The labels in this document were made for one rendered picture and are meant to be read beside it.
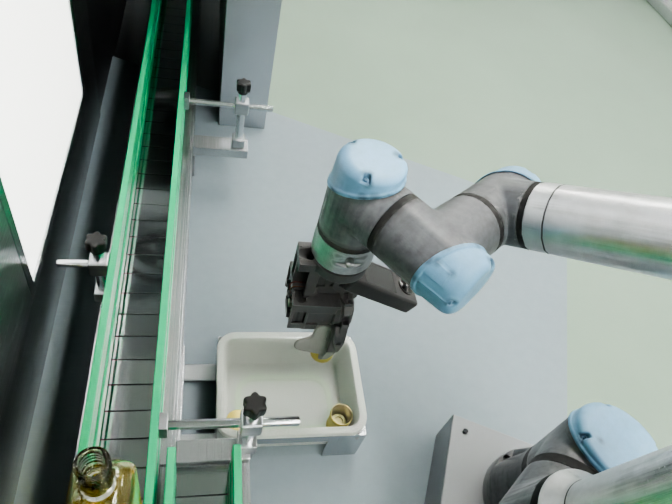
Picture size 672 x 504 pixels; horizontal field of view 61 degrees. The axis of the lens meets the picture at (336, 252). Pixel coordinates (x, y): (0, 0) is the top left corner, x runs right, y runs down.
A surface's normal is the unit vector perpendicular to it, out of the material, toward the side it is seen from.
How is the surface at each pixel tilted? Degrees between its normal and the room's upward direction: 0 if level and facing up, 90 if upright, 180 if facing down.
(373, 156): 0
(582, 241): 84
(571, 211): 51
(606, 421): 10
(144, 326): 0
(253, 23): 90
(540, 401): 0
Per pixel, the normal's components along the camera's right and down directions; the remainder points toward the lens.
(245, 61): 0.12, 0.77
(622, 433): 0.33, -0.70
